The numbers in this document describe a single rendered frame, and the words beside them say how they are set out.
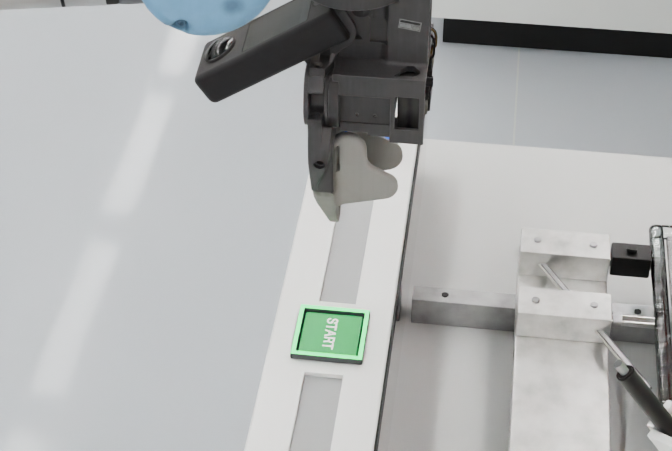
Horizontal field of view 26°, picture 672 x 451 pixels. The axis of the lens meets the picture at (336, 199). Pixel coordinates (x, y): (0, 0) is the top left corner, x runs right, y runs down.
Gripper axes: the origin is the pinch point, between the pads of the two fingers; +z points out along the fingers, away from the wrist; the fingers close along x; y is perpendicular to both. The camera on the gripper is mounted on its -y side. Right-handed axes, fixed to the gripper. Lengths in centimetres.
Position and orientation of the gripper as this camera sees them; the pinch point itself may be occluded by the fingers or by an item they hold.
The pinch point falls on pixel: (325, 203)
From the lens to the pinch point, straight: 106.2
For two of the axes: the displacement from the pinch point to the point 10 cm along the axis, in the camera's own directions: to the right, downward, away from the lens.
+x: 1.3, -6.2, 7.7
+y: 9.9, 0.8, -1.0
